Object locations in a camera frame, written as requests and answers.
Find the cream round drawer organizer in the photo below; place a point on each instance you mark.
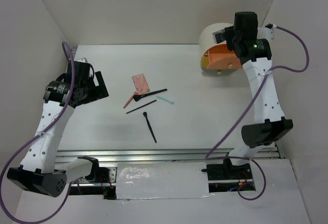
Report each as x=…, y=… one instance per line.
x=206, y=42

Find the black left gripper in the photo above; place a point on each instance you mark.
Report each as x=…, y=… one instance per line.
x=99, y=92

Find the pink makeup brush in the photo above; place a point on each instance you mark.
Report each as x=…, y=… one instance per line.
x=130, y=99

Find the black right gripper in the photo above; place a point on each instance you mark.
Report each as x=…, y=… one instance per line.
x=229, y=33

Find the thin black eyeliner pencil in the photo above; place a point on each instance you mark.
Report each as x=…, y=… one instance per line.
x=142, y=106

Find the black angled makeup brush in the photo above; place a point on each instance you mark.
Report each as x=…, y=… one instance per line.
x=149, y=126

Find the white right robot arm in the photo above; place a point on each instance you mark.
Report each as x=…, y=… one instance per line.
x=270, y=123

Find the teal plastic spatula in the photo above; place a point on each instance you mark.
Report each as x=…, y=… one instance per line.
x=164, y=99

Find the white foil covered panel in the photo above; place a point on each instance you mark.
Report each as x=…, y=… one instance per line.
x=174, y=180

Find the pink makeup palette card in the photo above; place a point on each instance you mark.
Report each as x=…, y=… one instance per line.
x=140, y=84

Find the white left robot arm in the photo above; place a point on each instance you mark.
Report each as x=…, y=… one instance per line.
x=37, y=172

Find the black fan makeup brush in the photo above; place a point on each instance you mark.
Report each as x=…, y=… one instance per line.
x=138, y=97

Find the orange drawer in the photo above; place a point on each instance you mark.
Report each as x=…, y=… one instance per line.
x=222, y=59

